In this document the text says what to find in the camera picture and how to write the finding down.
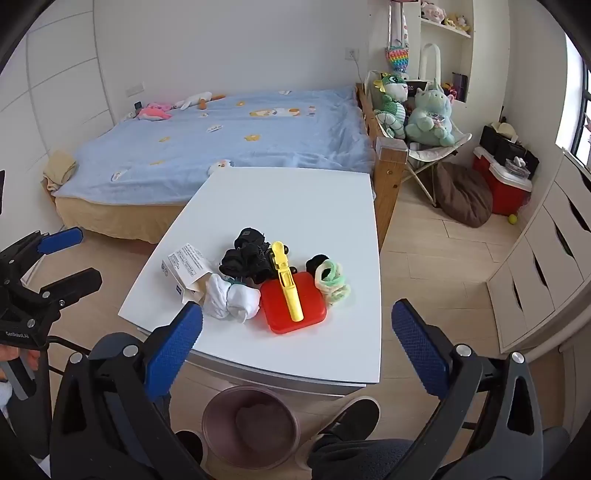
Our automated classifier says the brown floor cushion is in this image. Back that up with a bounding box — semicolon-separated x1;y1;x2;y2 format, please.
434;161;494;228

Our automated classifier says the white drawer cabinet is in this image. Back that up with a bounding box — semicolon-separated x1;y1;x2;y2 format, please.
487;148;591;354

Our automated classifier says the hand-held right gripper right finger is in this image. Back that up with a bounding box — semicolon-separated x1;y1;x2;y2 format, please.
392;299;548;480

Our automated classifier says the yellow hair clip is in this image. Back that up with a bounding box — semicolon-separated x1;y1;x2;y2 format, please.
271;241;305;322

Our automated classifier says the white goose plush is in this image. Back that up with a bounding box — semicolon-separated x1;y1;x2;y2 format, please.
173;91;227;112

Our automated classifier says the window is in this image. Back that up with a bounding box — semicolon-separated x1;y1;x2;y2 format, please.
556;46;591;167

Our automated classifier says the black bag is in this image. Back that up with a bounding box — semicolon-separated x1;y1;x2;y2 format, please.
479;124;540;181

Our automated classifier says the pink pig plush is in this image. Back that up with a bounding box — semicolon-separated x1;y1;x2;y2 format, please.
420;0;446;23

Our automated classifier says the wooden bed frame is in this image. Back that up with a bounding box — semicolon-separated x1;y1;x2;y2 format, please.
355;83;409;252

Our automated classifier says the green dragon plush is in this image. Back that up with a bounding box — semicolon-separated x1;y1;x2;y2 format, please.
373;71;409;139

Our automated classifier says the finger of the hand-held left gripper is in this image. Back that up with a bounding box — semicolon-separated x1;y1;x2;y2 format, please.
41;268;103;305
0;226;85;283

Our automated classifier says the rainbow pop bag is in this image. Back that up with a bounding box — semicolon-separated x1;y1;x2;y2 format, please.
385;44;411;75

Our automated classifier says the black sock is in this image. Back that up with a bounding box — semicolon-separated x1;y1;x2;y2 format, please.
219;227;278;284

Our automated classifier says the pink trash bin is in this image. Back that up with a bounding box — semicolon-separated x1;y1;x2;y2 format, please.
202;385;301;472

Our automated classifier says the person's left hand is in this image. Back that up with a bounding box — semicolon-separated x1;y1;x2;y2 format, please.
0;344;41;384

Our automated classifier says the red cooler box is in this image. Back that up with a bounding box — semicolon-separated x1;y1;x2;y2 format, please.
472;147;533;217

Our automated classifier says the beige folded cloth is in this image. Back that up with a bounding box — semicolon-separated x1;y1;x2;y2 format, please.
44;150;78;192

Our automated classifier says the beige bed base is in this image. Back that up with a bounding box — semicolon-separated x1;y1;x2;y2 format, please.
53;194;185;245

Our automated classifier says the white wall shelf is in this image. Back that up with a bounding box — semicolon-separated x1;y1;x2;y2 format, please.
418;0;476;104

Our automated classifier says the black round cap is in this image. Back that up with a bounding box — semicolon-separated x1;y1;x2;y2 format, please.
305;254;331;278

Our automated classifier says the white loop fan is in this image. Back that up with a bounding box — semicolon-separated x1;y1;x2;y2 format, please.
418;43;441;81

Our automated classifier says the white paper box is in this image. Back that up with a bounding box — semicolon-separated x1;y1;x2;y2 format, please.
161;242;215;305

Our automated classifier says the teal unicorn plush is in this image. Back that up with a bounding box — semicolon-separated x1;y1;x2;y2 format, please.
405;79;455;147

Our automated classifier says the pink plush toy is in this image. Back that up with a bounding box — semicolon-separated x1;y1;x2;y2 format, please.
136;102;174;121

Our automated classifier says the green and white scrunchie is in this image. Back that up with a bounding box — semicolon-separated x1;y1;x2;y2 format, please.
315;259;352;306

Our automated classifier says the white folding chair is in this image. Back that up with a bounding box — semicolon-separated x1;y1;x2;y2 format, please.
365;69;472;208

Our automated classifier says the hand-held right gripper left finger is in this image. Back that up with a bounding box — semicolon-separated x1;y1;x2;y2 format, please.
48;302;213;480

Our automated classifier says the bed with blue blanket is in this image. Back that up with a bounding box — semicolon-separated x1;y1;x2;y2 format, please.
55;85;377;206

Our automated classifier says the red plastic box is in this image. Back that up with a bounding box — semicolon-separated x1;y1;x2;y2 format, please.
260;271;328;334

